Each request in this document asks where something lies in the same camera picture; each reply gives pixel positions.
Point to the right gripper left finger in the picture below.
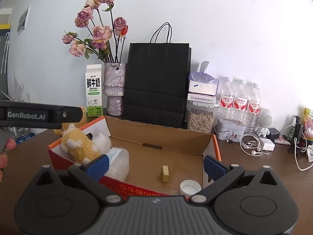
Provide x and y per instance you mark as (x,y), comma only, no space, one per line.
(87,176)

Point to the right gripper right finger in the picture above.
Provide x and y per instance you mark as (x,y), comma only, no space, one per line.
(224,177)

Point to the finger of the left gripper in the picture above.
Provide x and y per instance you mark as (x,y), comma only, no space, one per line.
(37,115)

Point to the yellow white plush toy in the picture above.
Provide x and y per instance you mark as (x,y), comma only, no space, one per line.
(82,149)

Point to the clear plastic cotton swab box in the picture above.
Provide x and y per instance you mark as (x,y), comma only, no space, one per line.
(119,164)

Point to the white bottle cap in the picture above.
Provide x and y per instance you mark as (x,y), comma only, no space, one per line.
(189,187)

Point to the small yellow wooden block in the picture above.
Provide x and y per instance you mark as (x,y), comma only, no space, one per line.
(165,174)

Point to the person left hand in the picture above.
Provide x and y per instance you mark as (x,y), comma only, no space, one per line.
(11,144)

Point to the decorated tin box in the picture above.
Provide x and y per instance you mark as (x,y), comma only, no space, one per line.
(229,129)

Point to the white charger block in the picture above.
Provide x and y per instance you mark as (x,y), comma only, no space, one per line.
(266,144)

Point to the water bottle right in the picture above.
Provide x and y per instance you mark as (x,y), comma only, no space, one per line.
(254,104)

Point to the water bottle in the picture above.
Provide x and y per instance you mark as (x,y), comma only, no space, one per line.
(254,104)
(227,96)
(240,101)

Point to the clear seed container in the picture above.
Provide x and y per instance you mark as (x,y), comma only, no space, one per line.
(200,118)

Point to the water bottle middle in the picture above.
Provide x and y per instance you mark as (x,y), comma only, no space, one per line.
(240,101)

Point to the water bottle left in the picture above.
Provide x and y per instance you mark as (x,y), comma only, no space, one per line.
(227,96)

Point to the red cardboard box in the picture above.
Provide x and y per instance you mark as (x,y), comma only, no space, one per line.
(150,147)

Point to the white round robot speaker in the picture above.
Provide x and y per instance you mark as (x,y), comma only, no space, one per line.
(265,120)

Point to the white flat box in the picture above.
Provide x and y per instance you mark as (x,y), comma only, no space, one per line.
(202,100)

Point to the white milk carton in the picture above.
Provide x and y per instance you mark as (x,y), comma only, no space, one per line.
(93,86)

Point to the purple tissue pack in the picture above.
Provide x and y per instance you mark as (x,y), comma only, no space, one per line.
(203,83)

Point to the purple ceramic vase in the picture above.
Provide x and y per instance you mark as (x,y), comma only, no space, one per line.
(114,86)

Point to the yellow snack bag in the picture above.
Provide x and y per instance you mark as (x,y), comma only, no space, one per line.
(308,123)

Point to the dried pink rose bouquet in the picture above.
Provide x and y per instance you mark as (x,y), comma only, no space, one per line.
(106,36)

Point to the black paper shopping bag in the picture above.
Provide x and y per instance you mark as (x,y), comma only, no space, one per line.
(156,84)

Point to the white wired earphones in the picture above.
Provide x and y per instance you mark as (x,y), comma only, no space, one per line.
(250,144)

